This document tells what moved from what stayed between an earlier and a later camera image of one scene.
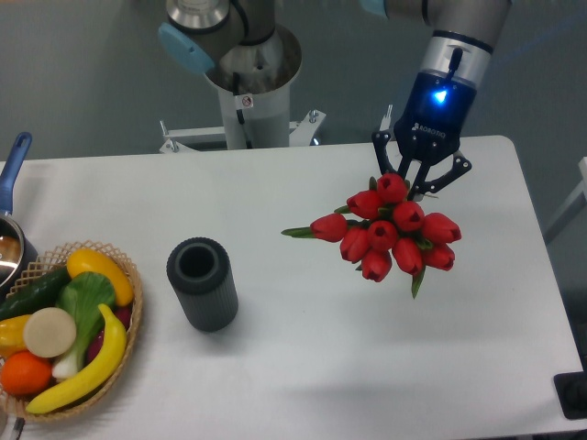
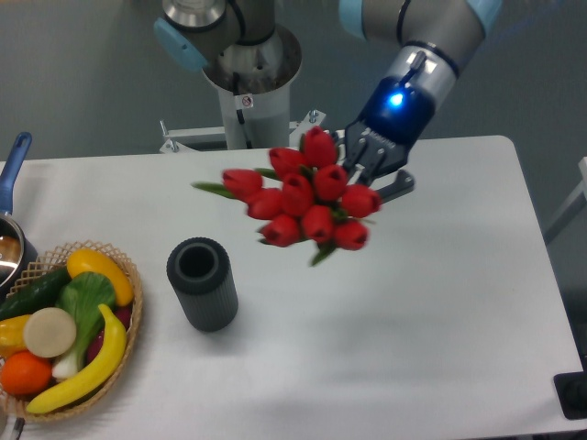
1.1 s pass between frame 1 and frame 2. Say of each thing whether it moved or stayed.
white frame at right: stayed
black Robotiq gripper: moved
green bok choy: stayed
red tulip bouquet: moved
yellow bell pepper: stayed
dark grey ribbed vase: stayed
